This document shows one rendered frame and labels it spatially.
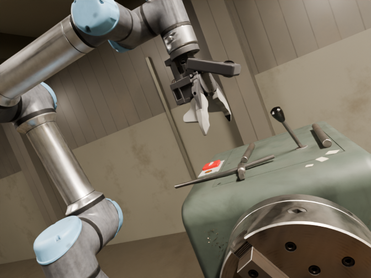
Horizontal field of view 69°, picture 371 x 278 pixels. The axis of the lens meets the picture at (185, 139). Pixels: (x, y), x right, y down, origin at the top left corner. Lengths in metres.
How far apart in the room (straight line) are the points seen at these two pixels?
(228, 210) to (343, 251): 0.27
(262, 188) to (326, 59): 2.46
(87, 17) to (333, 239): 0.57
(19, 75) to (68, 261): 0.43
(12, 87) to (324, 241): 0.69
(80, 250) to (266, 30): 2.75
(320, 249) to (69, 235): 0.53
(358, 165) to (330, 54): 2.42
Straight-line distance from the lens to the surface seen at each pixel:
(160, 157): 3.57
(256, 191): 0.68
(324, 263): 0.56
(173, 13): 0.65
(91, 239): 0.76
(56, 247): 0.72
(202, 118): 0.57
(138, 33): 0.66
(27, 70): 0.67
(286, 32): 3.07
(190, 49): 0.63
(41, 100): 0.87
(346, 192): 0.68
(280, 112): 0.77
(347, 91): 3.08
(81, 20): 0.57
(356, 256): 0.56
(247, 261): 0.52
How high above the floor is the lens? 1.47
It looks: 5 degrees down
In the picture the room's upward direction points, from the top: 21 degrees counter-clockwise
